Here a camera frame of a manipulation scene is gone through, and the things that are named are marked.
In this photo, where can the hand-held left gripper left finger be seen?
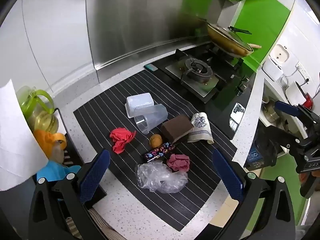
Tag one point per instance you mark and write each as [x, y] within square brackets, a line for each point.
[96, 172]

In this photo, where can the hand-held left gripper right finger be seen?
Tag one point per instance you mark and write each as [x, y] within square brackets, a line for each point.
[228, 175]

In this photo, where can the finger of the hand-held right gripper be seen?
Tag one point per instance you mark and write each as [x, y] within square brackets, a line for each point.
[287, 107]
[282, 138]

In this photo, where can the red paper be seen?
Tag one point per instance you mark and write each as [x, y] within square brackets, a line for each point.
[120, 137]

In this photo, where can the pink paper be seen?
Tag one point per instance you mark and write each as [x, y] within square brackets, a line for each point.
[178, 162]

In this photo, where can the person's right hand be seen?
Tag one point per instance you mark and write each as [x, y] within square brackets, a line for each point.
[313, 175]

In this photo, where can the steel pot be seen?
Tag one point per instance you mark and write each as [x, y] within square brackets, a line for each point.
[271, 111]

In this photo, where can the red kitchen utensil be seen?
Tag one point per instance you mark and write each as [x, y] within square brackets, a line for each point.
[308, 100]

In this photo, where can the blue black pedal bin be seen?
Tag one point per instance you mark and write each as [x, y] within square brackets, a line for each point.
[253, 155]

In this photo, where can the blue plastic item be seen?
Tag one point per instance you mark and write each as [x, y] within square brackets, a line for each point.
[53, 171]

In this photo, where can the patterned cloth pouch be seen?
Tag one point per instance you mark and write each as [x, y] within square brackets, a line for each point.
[201, 130]

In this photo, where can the green cabinet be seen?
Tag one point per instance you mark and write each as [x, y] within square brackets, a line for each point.
[280, 192]

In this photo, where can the orange plastic bottle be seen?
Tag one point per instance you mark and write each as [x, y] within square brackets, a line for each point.
[47, 140]

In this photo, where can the black striped mat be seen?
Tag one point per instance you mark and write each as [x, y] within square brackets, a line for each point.
[175, 202]

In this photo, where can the black gas stove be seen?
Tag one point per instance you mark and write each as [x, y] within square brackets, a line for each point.
[225, 97]

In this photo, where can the clear crumpled plastic bag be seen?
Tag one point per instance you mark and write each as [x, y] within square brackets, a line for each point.
[160, 177]

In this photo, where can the black patterned wrapper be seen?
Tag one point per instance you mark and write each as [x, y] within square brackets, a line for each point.
[157, 152]

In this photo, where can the brown potato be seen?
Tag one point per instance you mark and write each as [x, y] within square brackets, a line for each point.
[155, 140]

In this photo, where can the yellow-green jar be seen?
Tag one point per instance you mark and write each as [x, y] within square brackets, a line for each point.
[47, 122]

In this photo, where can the brown sponge block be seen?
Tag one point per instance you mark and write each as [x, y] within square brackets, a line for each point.
[175, 127]

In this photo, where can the clear plastic cup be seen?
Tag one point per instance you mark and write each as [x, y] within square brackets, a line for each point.
[153, 117]

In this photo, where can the golden wok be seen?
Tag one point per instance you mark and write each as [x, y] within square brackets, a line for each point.
[232, 47]

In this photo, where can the clear rectangular plastic container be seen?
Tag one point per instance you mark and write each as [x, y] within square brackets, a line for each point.
[138, 102]

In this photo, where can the white paper towel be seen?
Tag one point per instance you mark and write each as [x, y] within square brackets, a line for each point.
[15, 140]

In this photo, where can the glass wok lid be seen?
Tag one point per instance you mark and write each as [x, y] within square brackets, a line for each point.
[227, 36]

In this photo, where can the green plastic jug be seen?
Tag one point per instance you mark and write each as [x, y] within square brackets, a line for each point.
[37, 100]

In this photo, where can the black burner grate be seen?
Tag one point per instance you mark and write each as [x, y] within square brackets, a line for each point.
[197, 68]

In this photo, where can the white wall socket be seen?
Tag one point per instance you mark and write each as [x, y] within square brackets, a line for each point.
[304, 73]

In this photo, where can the white wall appliance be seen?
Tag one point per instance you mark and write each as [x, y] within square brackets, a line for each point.
[276, 62]

